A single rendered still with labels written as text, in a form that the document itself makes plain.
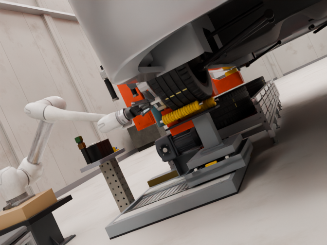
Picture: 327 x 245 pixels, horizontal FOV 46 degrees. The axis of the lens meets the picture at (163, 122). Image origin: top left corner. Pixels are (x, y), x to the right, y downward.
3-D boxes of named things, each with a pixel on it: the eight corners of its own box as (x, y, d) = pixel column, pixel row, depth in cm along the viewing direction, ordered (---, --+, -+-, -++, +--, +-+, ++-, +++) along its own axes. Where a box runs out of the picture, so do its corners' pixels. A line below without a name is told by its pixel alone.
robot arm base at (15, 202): (-3, 214, 275) (-6, 206, 275) (21, 200, 294) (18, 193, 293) (13, 208, 266) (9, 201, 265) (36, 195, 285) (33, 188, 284)
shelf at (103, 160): (100, 164, 264) (99, 160, 264) (81, 173, 270) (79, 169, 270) (125, 150, 304) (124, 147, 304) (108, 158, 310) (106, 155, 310)
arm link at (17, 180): (0, 203, 277) (-13, 176, 275) (18, 193, 294) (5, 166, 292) (15, 198, 270) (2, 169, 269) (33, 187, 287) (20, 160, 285)
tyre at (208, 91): (162, -16, 249) (209, 62, 284) (132, 2, 257) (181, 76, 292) (160, 29, 198) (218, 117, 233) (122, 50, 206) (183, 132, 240)
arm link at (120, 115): (115, 119, 232) (123, 115, 230) (115, 108, 239) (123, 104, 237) (124, 127, 239) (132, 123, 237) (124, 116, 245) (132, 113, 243)
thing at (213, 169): (246, 167, 216) (239, 151, 215) (190, 189, 227) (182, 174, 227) (254, 148, 263) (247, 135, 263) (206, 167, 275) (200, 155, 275)
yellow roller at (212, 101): (219, 103, 237) (215, 95, 237) (177, 122, 247) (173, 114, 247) (220, 102, 243) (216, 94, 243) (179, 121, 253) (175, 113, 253)
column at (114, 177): (133, 211, 284) (109, 159, 283) (122, 216, 287) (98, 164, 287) (138, 206, 293) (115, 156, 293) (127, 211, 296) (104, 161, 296)
